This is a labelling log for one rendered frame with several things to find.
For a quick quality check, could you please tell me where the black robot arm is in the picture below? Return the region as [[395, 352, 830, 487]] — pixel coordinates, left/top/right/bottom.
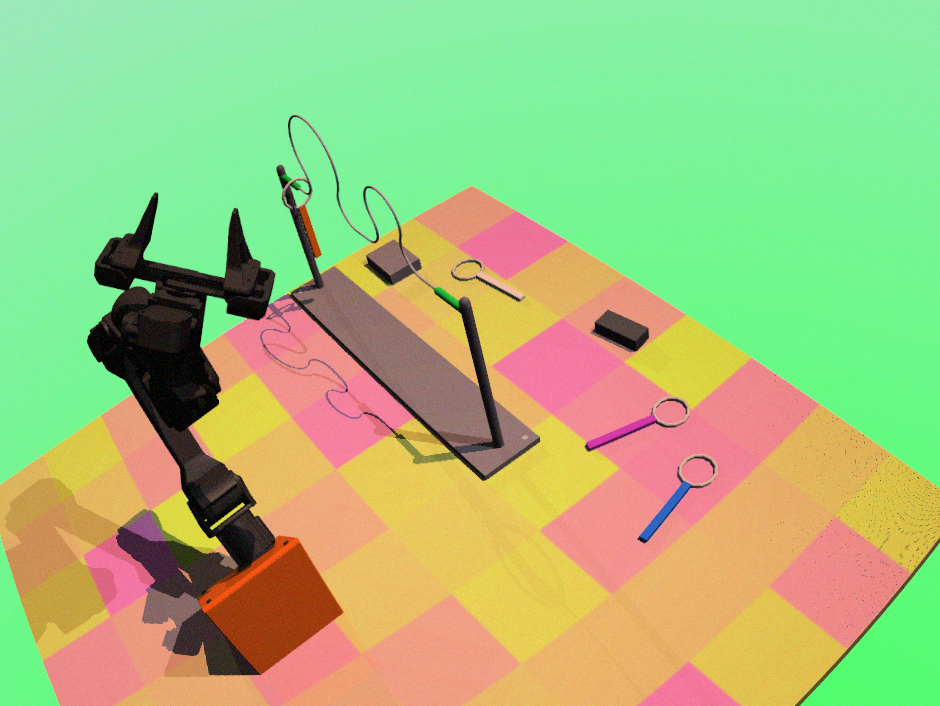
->
[[87, 286, 275, 571]]

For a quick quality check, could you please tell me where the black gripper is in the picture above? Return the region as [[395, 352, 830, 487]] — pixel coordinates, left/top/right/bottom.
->
[[94, 192, 275, 352]]

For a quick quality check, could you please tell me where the magenta square bar with beige loop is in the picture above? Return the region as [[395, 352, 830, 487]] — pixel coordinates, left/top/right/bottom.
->
[[586, 396, 690, 452]]

